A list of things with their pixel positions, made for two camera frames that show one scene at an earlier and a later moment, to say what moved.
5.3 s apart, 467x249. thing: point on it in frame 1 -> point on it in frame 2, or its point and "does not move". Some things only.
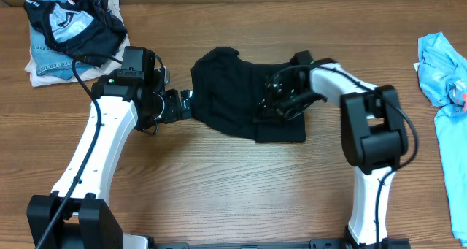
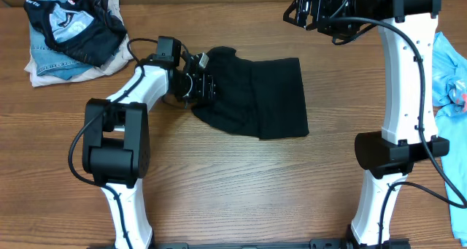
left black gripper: [175, 111] -> [206, 89]
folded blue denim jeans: [49, 60] does not move
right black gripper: [273, 108] -> [322, 2]
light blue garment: [443, 72] does not move
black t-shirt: [225, 90] does not move
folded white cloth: [114, 63] does not move
